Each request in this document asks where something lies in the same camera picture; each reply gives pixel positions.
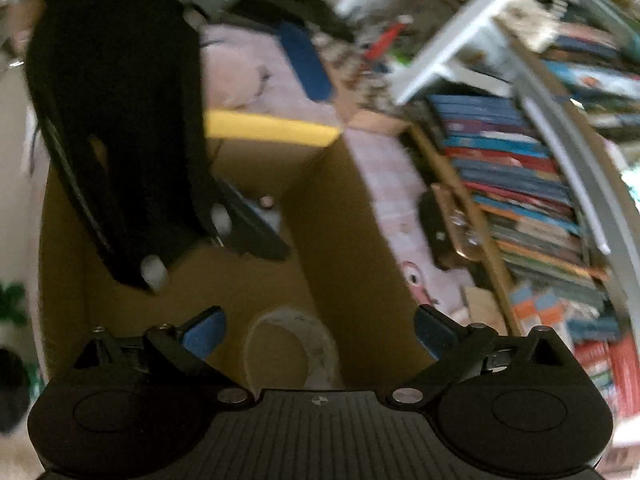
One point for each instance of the clear tape roll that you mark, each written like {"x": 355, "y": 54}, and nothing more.
{"x": 320, "y": 345}

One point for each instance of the green plant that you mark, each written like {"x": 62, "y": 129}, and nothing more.
{"x": 12, "y": 305}

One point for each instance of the row of colourful books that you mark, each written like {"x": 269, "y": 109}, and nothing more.
{"x": 510, "y": 180}

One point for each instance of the brown cardboard box yellow rim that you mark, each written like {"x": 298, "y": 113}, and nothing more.
{"x": 340, "y": 240}

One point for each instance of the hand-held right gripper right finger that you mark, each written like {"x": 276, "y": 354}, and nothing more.
{"x": 432, "y": 332}

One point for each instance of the dark round object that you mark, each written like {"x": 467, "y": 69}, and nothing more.
{"x": 10, "y": 390}

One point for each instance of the pile of thin wooden boards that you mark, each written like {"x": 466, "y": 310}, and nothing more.
{"x": 482, "y": 305}

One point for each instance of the black box with gold lid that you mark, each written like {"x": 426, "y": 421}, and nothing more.
{"x": 442, "y": 232}

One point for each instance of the wooden shelf ledge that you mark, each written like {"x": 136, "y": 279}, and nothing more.
{"x": 480, "y": 240}

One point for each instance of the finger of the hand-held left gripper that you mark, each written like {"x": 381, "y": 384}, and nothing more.
{"x": 250, "y": 227}
{"x": 306, "y": 62}

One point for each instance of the red bottle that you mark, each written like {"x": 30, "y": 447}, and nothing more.
{"x": 382, "y": 40}

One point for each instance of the pink checkered printed mat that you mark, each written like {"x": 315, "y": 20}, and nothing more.
{"x": 385, "y": 185}

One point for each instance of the stack of orange white boxes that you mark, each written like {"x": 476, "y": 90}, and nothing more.
{"x": 542, "y": 310}

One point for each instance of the white shelf frame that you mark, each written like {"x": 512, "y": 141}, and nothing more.
{"x": 465, "y": 25}

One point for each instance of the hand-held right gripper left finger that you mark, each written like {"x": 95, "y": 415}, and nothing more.
{"x": 202, "y": 334}

